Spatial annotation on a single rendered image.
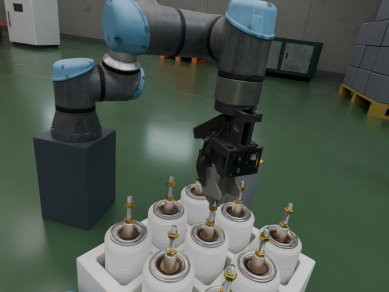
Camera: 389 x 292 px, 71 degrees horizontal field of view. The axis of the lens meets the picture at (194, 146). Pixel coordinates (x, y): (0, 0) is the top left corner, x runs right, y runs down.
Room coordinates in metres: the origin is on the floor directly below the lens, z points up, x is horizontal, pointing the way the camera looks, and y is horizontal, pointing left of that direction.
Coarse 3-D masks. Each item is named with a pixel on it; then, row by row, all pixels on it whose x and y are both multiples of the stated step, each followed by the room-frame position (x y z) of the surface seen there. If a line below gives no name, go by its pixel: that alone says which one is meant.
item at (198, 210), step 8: (184, 192) 0.62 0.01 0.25; (184, 200) 0.60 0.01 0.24; (192, 200) 0.59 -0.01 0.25; (200, 200) 0.59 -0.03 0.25; (192, 208) 0.59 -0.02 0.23; (200, 208) 0.59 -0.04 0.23; (208, 208) 0.60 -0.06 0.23; (192, 216) 0.59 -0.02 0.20; (200, 216) 0.59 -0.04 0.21; (208, 216) 0.60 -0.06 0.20; (192, 224) 0.59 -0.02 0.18
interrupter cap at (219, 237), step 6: (204, 222) 0.50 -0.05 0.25; (192, 228) 0.48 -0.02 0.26; (198, 228) 0.48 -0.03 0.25; (216, 228) 0.49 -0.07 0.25; (192, 234) 0.46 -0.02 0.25; (198, 234) 0.46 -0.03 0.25; (216, 234) 0.47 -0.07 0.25; (222, 234) 0.47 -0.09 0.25; (198, 240) 0.44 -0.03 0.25; (204, 240) 0.45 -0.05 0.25; (210, 240) 0.45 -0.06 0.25; (216, 240) 0.45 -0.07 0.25; (222, 240) 0.45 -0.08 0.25; (204, 246) 0.43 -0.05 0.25; (210, 246) 0.43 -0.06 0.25; (216, 246) 0.44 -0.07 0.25
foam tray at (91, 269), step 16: (80, 256) 0.43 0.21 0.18; (96, 256) 0.44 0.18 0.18; (304, 256) 0.52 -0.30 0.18; (80, 272) 0.42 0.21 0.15; (96, 272) 0.40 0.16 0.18; (304, 272) 0.47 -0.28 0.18; (80, 288) 0.42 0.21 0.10; (96, 288) 0.38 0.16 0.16; (112, 288) 0.37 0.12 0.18; (128, 288) 0.37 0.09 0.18; (192, 288) 0.40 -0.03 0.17; (288, 288) 0.42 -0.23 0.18; (304, 288) 0.49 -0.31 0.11
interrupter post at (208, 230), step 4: (204, 224) 0.47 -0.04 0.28; (204, 228) 0.46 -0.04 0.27; (208, 228) 0.46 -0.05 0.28; (212, 228) 0.46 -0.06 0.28; (204, 232) 0.46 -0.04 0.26; (208, 232) 0.46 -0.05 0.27; (212, 232) 0.46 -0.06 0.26; (204, 236) 0.46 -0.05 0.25; (208, 236) 0.46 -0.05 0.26; (212, 236) 0.46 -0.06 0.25
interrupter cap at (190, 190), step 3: (189, 186) 0.65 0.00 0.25; (192, 186) 0.65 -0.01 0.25; (195, 186) 0.66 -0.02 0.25; (186, 189) 0.63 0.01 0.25; (189, 189) 0.63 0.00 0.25; (192, 189) 0.64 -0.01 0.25; (186, 192) 0.62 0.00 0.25; (189, 192) 0.62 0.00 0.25; (192, 192) 0.62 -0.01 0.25; (195, 192) 0.63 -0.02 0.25; (189, 195) 0.61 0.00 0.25; (192, 195) 0.61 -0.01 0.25; (195, 195) 0.61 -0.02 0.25; (198, 195) 0.61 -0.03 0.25; (201, 195) 0.62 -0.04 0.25; (195, 198) 0.60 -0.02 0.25; (198, 198) 0.60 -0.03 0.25; (201, 198) 0.60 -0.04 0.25; (204, 198) 0.60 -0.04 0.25
